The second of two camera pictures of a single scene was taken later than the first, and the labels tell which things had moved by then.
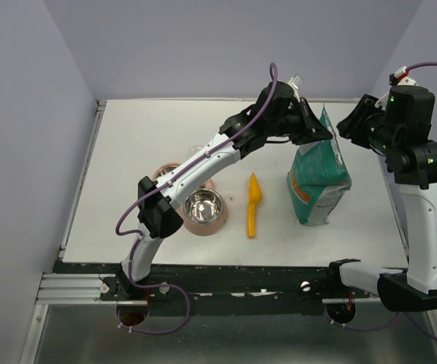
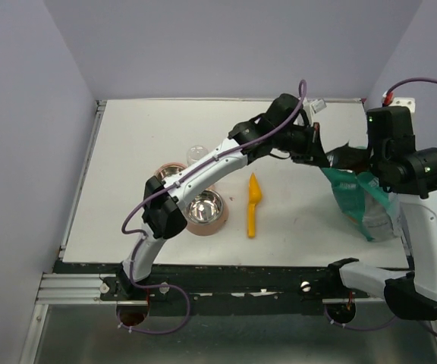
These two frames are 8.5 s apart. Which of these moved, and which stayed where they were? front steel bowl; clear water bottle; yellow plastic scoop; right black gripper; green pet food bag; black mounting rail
Moved: green pet food bag; right black gripper
Stayed: black mounting rail; yellow plastic scoop; front steel bowl; clear water bottle
